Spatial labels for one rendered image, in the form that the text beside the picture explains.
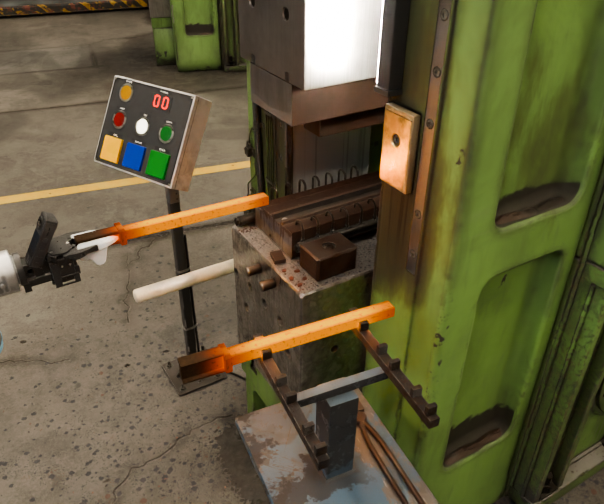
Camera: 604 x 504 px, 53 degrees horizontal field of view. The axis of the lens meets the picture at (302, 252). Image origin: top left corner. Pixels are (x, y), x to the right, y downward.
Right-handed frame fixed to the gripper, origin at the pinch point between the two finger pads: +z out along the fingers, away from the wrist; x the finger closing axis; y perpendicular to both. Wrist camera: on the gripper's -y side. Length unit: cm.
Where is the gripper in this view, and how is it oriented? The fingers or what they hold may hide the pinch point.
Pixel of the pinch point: (110, 234)
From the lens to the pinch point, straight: 138.2
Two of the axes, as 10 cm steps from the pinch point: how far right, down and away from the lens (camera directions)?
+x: 5.2, 4.8, -7.1
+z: 8.6, -2.9, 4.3
